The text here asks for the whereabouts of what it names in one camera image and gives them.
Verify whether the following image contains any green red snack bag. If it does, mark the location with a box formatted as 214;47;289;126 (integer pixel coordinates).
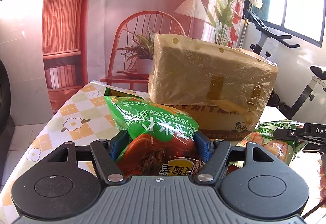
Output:
104;88;205;178

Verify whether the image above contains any person's hand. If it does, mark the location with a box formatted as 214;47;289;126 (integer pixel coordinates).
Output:
318;160;326;198

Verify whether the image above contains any green white snack bag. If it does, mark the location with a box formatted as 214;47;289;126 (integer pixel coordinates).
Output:
236;120;306;165

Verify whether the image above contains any checkered floral tablecloth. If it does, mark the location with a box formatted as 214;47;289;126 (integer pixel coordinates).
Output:
1;81;320;223

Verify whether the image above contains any black exercise bike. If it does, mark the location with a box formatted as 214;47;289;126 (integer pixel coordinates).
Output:
239;0;325;123

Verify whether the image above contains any cardboard box with plastic liner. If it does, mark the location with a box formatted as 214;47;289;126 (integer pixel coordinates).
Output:
148;34;278;139

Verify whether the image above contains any washing machine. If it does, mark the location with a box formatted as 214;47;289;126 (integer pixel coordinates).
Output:
0;60;11;134

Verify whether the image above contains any printed room backdrop cloth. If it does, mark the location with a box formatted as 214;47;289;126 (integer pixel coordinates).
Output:
41;0;244;111

